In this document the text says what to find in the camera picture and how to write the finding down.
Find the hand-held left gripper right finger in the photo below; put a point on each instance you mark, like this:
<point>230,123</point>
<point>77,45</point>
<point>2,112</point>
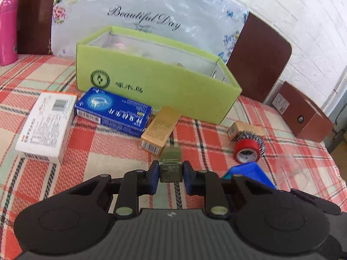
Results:
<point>188,178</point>

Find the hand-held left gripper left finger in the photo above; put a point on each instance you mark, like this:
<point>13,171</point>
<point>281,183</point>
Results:
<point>154,178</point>

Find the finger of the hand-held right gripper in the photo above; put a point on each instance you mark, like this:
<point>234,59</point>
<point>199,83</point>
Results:
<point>317,201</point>

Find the small olive green box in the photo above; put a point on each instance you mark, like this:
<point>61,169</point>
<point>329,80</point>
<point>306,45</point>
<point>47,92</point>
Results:
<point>170,172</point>

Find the clear plastic cup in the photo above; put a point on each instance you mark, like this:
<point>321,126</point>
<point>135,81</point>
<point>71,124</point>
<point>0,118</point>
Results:
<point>295,173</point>

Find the long gold box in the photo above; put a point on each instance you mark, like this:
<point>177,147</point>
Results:
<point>160,130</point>

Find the blue plastic container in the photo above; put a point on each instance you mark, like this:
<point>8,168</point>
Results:
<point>252,173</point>

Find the red tape roll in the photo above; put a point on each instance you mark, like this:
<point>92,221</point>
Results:
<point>244,146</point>

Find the small gold box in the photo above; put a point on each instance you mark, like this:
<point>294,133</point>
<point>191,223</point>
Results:
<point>238,128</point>

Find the blue medicine box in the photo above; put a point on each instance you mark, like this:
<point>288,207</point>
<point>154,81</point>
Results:
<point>113,111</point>

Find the steel wool scrubber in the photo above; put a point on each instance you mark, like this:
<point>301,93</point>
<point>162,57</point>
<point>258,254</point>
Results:
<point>262,144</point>

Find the light green cardboard box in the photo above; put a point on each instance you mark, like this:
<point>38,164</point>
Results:
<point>162,86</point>

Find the white medicine box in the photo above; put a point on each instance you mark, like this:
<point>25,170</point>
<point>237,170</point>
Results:
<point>46,124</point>

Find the plaid bed sheet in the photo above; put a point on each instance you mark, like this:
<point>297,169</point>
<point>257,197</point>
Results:
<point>89,154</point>

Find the brown cardboard box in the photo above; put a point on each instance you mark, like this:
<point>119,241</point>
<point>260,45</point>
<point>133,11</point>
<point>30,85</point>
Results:
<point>311,124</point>

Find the floral printed headboard cover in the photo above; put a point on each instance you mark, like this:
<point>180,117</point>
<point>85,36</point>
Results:
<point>162,0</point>

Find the pink thermos bottle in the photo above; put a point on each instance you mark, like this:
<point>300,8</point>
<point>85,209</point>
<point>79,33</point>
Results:
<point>8,32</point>

